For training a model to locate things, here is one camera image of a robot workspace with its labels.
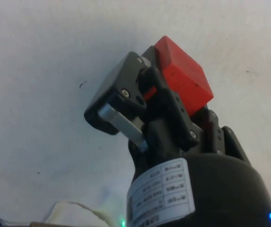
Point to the red cube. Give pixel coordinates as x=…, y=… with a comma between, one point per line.
x=185, y=75

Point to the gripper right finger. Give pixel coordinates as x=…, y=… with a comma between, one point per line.
x=230, y=142

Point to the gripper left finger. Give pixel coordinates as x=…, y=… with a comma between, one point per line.
x=116, y=94

